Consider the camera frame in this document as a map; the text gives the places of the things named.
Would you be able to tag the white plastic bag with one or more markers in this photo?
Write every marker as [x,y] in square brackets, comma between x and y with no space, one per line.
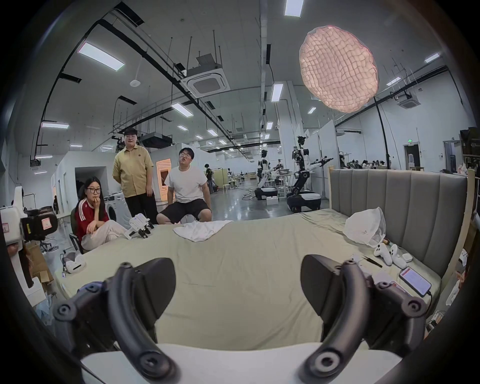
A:
[365,227]

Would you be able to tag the spare white hand-held gripper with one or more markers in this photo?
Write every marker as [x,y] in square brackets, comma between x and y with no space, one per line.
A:
[138,226]

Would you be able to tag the white and black robot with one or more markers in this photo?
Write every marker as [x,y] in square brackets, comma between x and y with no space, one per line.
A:
[265,180]
[303,187]

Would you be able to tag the brown carton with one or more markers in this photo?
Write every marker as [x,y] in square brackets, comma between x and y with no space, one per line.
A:
[39,268]

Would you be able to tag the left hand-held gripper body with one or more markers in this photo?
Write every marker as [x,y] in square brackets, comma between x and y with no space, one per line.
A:
[10,225]

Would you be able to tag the white cloth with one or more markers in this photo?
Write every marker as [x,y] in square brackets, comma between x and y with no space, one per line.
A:
[200,229]

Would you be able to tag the grey padded headboard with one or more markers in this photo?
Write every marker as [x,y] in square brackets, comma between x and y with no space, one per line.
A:
[408,210]

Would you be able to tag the bed with pale green sheet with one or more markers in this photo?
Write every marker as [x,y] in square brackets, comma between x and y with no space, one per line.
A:
[243,270]

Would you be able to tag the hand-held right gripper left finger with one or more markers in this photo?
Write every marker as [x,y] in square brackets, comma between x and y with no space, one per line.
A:
[150,292]

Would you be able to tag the small white case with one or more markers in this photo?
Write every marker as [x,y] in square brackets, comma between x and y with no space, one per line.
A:
[407,257]

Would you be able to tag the group of people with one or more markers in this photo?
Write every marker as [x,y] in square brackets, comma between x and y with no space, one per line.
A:
[369,164]

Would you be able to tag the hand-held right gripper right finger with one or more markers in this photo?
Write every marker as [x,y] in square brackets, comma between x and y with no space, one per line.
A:
[326,288]

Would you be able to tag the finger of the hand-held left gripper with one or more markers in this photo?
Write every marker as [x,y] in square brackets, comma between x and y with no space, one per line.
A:
[35,227]

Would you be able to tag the white headset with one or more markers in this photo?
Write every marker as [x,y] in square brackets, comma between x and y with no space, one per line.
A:
[74,263]

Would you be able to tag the black tweezers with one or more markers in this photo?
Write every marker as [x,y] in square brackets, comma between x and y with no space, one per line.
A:
[372,261]

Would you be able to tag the white washing machine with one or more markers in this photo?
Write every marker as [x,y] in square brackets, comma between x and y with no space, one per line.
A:
[114,208]

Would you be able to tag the white hand controller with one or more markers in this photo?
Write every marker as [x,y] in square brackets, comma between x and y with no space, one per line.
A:
[397,257]
[383,254]

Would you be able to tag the black phone with lit screen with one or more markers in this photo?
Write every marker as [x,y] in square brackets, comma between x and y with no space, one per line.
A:
[415,281]

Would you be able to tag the black chair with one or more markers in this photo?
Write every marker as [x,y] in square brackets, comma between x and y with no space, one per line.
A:
[75,234]

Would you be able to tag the round pink lamp on stand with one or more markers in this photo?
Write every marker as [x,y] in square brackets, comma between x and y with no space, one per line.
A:
[337,67]

